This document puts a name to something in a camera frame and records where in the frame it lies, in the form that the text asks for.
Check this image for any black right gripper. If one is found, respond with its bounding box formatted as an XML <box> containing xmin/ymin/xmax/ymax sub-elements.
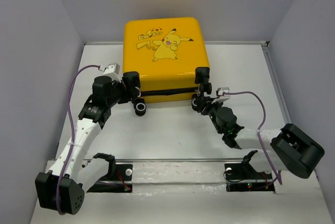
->
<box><xmin>196</xmin><ymin>96</ymin><xmax>225</xmax><ymax>134</ymax></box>

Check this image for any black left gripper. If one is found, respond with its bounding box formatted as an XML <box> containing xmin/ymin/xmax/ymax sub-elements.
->
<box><xmin>106</xmin><ymin>76</ymin><xmax>140</xmax><ymax>107</ymax></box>

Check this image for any yellow hard-shell suitcase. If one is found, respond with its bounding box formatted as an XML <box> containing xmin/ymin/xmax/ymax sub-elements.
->
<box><xmin>122</xmin><ymin>17</ymin><xmax>212</xmax><ymax>116</ymax></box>

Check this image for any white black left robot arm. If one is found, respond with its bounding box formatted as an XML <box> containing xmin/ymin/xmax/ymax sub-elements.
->
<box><xmin>35</xmin><ymin>72</ymin><xmax>141</xmax><ymax>215</ymax></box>

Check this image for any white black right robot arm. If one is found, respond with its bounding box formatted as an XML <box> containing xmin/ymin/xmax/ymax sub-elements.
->
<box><xmin>191</xmin><ymin>95</ymin><xmax>325</xmax><ymax>179</ymax></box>

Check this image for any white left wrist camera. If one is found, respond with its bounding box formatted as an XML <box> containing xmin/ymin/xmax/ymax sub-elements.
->
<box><xmin>99</xmin><ymin>62</ymin><xmax>121</xmax><ymax>82</ymax></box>

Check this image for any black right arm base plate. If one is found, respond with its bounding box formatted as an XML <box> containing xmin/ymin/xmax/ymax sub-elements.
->
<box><xmin>222</xmin><ymin>150</ymin><xmax>275</xmax><ymax>192</ymax></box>

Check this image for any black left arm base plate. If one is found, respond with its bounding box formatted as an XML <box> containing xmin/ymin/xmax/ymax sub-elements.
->
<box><xmin>87</xmin><ymin>163</ymin><xmax>133</xmax><ymax>193</ymax></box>

